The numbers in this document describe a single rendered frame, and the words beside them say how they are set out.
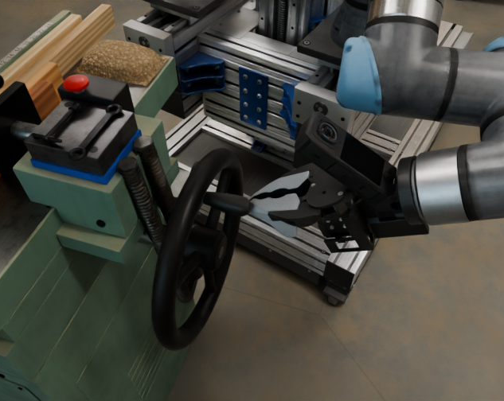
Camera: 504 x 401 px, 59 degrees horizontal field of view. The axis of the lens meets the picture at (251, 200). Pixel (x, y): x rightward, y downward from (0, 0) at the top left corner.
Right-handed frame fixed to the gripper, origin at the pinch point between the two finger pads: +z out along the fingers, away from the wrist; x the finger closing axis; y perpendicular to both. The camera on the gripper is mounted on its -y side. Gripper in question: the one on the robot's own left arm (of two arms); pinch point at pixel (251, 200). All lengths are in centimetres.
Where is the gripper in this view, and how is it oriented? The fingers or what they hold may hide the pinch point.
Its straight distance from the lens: 56.3
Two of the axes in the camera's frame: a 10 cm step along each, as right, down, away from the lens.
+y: 4.9, 6.7, 5.6
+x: 3.0, -7.3, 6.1
